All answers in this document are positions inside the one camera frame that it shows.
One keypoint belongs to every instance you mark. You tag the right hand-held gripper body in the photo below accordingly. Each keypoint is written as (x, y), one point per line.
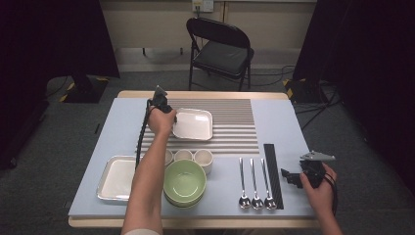
(314, 171)

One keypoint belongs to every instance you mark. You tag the person's left hand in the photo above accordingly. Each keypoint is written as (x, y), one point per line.
(161, 122)

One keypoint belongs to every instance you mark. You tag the striped placemat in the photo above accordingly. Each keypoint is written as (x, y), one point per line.
(235, 130)

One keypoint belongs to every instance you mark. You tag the white wall socket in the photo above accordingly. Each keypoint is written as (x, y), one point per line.
(204, 5)

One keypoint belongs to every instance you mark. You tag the silver spoon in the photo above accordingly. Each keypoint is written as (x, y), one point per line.
(244, 202)
(257, 203)
(269, 203)

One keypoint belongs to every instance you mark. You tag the white square plate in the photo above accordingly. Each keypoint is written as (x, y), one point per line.
(117, 178)
(194, 124)

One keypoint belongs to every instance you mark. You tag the person's right hand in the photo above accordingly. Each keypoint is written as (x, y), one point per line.
(321, 199)

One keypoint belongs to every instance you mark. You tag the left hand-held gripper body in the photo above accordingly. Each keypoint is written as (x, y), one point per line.
(160, 101)

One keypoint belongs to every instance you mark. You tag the light blue table cover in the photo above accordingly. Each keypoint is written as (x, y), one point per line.
(124, 130)

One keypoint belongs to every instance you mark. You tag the black folding chair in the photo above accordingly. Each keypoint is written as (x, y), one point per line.
(221, 57)

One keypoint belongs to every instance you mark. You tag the white cup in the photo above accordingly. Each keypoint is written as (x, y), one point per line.
(183, 154)
(169, 156)
(203, 157)

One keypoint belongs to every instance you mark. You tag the row of black chopsticks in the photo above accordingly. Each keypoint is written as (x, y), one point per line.
(273, 176)

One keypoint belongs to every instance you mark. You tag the black curtain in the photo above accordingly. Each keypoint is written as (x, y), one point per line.
(49, 49)
(365, 65)

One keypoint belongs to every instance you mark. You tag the small black floor strip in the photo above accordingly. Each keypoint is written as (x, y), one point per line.
(97, 128)

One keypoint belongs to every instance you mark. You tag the black stand base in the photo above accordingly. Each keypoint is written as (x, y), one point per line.
(303, 93)
(84, 91)

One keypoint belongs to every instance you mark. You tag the wooden table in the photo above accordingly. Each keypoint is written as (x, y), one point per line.
(202, 94)

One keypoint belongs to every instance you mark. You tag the person's white sleeve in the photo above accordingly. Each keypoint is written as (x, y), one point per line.
(142, 232)

